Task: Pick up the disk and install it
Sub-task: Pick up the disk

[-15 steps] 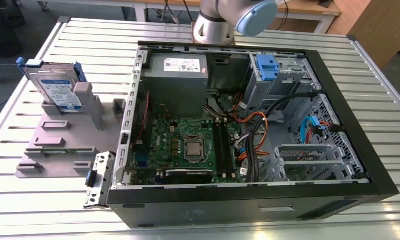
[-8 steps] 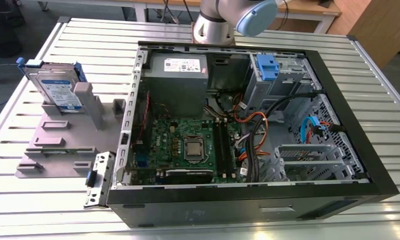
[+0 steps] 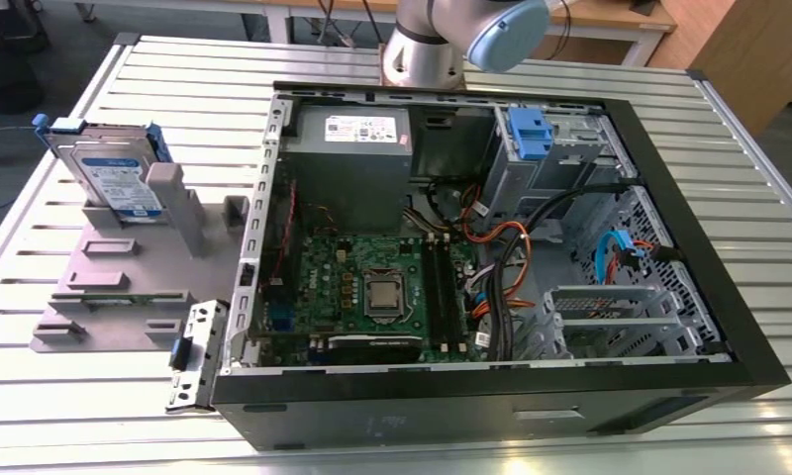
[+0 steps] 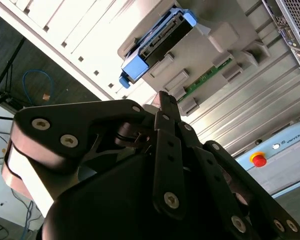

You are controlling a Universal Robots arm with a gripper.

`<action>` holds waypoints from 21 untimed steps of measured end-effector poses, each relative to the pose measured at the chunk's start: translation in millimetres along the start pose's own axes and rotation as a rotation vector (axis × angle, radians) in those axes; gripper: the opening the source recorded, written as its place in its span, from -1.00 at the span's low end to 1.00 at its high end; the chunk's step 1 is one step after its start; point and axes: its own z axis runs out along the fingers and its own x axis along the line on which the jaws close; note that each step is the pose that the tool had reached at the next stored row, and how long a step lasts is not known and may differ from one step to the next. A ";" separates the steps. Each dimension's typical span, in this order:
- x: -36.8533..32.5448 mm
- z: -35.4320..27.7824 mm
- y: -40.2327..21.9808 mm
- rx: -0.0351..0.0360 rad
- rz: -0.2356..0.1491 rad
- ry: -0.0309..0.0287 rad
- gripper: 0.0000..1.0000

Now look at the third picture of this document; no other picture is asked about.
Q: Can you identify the hard disk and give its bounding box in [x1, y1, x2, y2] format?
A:
[32, 113, 173, 229]

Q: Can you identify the silver CPU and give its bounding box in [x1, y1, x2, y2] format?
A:
[367, 282, 404, 311]

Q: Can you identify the grey metal drive cage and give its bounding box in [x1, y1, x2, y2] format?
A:
[484, 106, 635, 219]

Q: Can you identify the blue plastic drive latch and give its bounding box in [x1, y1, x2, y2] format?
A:
[508, 107, 556, 160]

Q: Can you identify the thick black cable bundle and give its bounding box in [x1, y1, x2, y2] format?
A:
[480, 182, 635, 362]

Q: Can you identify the black graphics card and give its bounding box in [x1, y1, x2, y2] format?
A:
[327, 333, 424, 365]

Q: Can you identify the green motherboard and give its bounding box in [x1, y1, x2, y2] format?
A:
[256, 232, 496, 365]

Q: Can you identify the orange wire bundle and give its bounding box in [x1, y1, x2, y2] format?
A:
[461, 220, 536, 318]

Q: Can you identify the grey power supply unit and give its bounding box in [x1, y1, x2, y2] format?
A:
[283, 106, 415, 237]

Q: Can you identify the black RAM slot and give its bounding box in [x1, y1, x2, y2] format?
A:
[421, 232, 452, 353]
[439, 232, 468, 353]

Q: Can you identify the white table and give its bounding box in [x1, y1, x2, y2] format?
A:
[70, 0, 292, 46]

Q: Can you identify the wooden desk with white legs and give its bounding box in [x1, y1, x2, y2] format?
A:
[263, 0, 679, 68]

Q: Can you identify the blue data wire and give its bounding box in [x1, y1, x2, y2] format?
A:
[594, 230, 652, 288]

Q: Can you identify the black office chair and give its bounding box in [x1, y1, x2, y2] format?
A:
[0, 0, 52, 115]

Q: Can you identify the grey parts rack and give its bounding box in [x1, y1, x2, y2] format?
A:
[30, 162, 252, 353]

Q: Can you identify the wooden cabinet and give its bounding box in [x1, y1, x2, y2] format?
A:
[690, 0, 792, 138]

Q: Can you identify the black PC case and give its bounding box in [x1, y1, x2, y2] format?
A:
[209, 80, 792, 452]

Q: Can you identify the metal bracket with blue latch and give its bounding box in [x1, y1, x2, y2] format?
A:
[164, 299, 231, 415]

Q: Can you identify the black CPU socket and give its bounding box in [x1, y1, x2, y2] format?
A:
[359, 266, 415, 326]

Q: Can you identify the metal disk bay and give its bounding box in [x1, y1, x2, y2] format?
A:
[533, 284, 727, 360]

